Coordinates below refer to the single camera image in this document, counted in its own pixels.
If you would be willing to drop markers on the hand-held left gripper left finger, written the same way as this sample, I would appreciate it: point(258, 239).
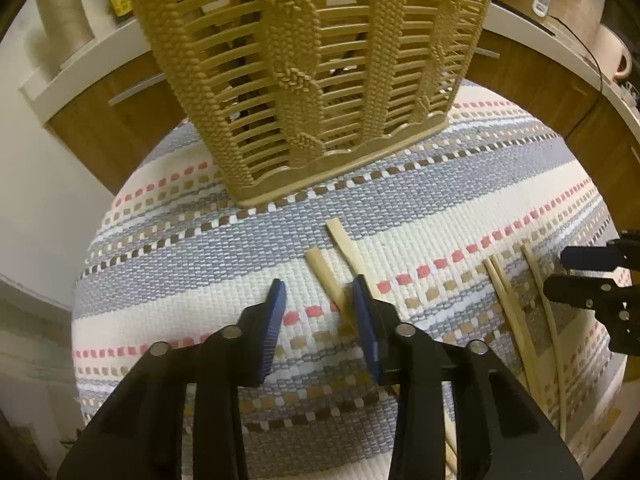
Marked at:
point(272, 330)

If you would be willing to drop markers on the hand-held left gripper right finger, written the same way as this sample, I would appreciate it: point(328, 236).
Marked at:
point(365, 320)

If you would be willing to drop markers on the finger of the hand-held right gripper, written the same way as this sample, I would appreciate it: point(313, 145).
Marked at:
point(575, 291)
point(587, 258)

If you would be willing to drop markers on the beige plastic utensil basket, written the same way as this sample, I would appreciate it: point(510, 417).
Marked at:
point(290, 75)

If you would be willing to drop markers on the striped woven table cloth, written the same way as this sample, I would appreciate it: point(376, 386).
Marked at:
point(200, 260)

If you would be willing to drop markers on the white electric kettle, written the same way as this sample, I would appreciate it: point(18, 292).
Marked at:
point(612, 50)

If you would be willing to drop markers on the wooden lower cabinets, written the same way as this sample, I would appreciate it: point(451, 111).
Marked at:
point(125, 130)

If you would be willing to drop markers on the white refrigerator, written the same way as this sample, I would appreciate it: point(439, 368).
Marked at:
point(40, 185)

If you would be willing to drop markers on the white kitchen countertop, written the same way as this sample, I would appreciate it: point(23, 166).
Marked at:
point(85, 65)

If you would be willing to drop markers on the steel canister with white lid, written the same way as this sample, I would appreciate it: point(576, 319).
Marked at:
point(60, 15)

